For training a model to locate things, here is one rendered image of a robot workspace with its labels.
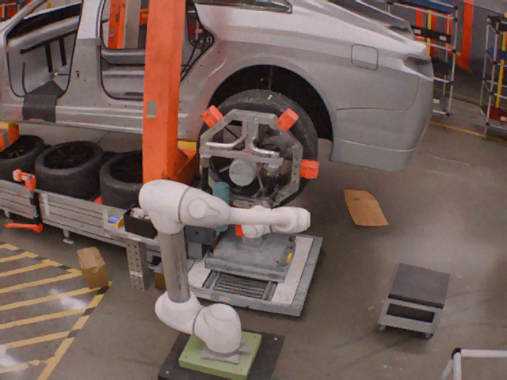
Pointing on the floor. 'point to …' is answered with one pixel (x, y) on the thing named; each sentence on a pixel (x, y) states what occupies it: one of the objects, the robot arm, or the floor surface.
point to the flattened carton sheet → (364, 208)
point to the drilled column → (138, 264)
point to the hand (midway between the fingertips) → (271, 188)
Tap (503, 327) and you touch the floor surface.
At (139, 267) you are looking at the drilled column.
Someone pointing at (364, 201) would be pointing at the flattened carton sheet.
